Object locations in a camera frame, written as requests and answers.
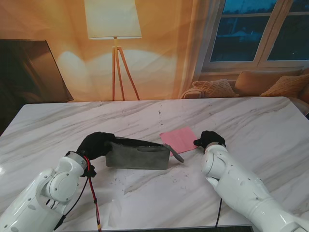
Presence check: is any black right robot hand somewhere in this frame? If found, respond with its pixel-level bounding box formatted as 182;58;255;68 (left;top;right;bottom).
194;130;226;149

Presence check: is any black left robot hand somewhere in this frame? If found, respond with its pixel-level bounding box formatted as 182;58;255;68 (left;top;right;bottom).
77;131;117;161

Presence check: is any pink cloth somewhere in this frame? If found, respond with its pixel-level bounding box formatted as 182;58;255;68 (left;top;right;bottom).
160;127;198;155

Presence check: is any grey suede zip pouch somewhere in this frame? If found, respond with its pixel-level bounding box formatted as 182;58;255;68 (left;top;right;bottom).
105;136;185;171

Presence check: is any cream knitted cushion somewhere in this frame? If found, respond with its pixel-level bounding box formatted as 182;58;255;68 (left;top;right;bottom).
192;79;239;98

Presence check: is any beige sofa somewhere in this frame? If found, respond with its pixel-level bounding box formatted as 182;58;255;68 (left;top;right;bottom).
181;69;309;114

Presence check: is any plain tan cushion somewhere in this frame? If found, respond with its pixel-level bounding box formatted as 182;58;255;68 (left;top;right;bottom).
235;70;304;97

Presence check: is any beige curtain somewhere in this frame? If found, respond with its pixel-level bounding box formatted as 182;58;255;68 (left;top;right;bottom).
178;0;226;99

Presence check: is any orange knitted cushion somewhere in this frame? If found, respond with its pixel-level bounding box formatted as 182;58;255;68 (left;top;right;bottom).
260;73;309;98

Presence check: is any dark flat television screen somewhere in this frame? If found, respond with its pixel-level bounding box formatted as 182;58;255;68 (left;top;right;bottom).
0;39;74;103

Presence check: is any white framed window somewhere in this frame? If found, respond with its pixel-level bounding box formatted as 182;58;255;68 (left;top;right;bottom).
201;0;309;73

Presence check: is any floor lamp with wooden legs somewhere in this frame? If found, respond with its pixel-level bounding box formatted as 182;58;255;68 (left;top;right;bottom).
84;0;142;101

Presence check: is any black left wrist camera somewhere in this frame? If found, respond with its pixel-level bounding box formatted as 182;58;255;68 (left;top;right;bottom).
81;166;97;178

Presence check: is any red black left arm cable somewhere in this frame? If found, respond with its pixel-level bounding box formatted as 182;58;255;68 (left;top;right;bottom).
52;156;102;232

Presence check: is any red black arm cable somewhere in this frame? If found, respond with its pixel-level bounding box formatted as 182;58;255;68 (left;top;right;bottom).
215;197;223;228
52;156;102;232

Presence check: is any red black right arm cable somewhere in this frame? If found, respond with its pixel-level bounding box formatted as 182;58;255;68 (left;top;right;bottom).
215;197;223;228

